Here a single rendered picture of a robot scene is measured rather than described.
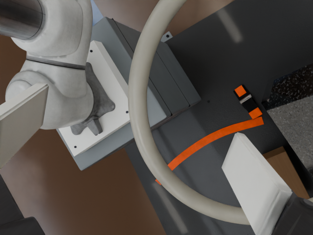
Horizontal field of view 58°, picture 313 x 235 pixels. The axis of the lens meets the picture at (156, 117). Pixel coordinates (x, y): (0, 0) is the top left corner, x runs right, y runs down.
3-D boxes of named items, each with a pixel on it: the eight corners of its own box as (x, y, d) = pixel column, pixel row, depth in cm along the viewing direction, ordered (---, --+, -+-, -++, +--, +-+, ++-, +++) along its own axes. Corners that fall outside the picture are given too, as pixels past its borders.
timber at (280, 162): (261, 154, 160) (263, 160, 149) (282, 145, 156) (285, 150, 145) (286, 201, 160) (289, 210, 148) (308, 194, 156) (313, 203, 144)
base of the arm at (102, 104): (82, 146, 95) (72, 149, 90) (50, 91, 97) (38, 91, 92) (123, 118, 89) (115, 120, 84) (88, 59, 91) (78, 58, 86)
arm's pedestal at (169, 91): (146, 143, 182) (77, 190, 106) (106, 77, 184) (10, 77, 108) (214, 102, 166) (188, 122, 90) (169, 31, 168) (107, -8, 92)
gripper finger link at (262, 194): (280, 188, 13) (294, 191, 13) (235, 131, 20) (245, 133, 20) (255, 238, 14) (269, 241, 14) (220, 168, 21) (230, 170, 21)
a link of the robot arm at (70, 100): (47, 118, 92) (-12, 127, 71) (54, 62, 89) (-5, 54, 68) (91, 130, 87) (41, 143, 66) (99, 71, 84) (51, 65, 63)
